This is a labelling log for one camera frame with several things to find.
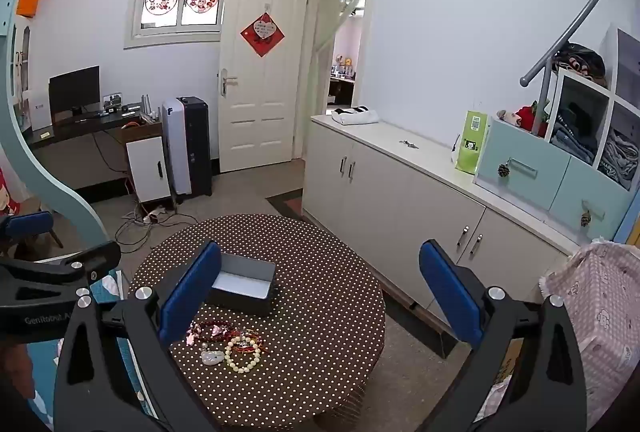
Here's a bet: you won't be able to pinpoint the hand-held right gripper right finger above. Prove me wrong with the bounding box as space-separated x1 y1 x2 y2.
419 240 587 432

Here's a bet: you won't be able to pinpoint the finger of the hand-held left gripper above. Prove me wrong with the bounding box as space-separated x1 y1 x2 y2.
0 240 122 308
0 211 55 245

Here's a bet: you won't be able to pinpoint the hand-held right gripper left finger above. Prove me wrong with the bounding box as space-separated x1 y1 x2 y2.
52 240 222 432

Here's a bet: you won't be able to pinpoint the dark red bead bracelet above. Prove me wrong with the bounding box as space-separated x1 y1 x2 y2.
192 319 237 346

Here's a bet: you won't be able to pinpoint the grey metal box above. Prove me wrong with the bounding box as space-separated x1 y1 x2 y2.
207 253 277 317

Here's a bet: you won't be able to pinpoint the pink white charm bracelet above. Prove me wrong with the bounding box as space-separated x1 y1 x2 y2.
186 329 227 366

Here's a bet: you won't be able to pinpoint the cream bead bracelet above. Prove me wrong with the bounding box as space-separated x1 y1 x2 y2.
223 334 264 374

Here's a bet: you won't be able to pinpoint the red cord charm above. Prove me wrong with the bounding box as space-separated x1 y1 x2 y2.
230 334 265 356

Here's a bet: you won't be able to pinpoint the person's left hand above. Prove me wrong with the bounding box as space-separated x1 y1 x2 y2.
0 344 32 405

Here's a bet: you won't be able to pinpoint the red cartoon cushion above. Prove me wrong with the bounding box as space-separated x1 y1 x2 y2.
0 167 22 216

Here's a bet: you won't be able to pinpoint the dark top desk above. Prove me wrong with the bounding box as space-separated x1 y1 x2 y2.
22 109 164 194

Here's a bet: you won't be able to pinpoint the small white cabinet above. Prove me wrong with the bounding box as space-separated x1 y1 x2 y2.
125 137 171 204

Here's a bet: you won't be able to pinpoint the white sideboard cabinet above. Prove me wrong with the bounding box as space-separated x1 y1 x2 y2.
302 109 576 334

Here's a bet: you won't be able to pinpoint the brown polka-dot tablecloth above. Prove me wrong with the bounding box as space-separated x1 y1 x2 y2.
129 214 387 432

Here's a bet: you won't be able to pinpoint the dark door mat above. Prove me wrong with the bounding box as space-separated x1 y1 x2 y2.
265 191 304 216

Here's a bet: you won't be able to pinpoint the white tower fan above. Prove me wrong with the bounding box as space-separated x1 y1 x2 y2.
161 98 193 198

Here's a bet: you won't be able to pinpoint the black computer monitor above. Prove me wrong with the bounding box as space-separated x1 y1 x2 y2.
48 65 101 116

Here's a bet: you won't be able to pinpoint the black upright appliance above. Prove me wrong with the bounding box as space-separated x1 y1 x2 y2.
176 96 213 199

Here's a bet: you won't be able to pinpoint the pink patterned blanket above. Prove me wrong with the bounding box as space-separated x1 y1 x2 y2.
540 239 640 432

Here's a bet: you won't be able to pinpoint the green paper box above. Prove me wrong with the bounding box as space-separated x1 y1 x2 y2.
452 110 491 176

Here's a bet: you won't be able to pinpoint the light teal drawer staircase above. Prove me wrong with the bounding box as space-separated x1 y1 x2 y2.
474 117 637 244

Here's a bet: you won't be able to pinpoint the red stuffed toy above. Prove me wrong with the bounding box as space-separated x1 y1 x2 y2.
497 104 549 133

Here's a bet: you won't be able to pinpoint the folded white cloth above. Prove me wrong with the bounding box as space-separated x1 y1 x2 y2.
332 107 380 127

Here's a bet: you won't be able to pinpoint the white panel door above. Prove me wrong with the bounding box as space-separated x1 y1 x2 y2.
218 0 309 173

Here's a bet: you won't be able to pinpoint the white framed window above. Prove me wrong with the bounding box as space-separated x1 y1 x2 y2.
125 0 244 49

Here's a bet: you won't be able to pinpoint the white cubby shelf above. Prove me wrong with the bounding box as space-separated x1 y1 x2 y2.
547 24 640 191

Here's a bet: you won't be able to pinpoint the dark bundled clothing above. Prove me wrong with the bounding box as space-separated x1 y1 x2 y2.
554 43 607 89

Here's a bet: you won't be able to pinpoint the red diamond door decoration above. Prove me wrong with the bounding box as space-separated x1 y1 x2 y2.
240 12 287 58

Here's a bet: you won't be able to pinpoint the grey metal handrail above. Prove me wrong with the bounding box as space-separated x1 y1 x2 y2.
520 0 624 136

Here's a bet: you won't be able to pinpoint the tangle of floor cables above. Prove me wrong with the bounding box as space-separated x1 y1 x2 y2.
115 204 202 254

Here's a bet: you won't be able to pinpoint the light teal bed frame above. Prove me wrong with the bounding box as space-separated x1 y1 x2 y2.
0 0 122 259

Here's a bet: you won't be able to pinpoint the metal door handle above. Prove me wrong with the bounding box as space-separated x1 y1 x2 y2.
218 68 240 96

